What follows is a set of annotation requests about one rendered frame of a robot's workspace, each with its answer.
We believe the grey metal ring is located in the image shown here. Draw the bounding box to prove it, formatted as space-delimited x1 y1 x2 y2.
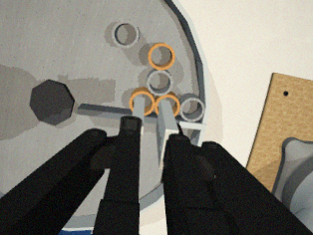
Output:
112 21 140 48
147 69 173 96
179 93 204 121

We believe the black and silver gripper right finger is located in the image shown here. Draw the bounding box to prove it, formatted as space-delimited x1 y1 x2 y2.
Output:
156 100 313 235

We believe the blue crate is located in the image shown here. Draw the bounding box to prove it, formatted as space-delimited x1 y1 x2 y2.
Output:
59 230 93 235

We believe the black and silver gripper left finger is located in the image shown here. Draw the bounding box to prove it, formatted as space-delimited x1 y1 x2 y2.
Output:
0 97 145 235

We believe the bronze bushing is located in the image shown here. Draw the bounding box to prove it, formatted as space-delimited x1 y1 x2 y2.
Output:
149 43 175 71
155 91 180 116
130 87 155 116

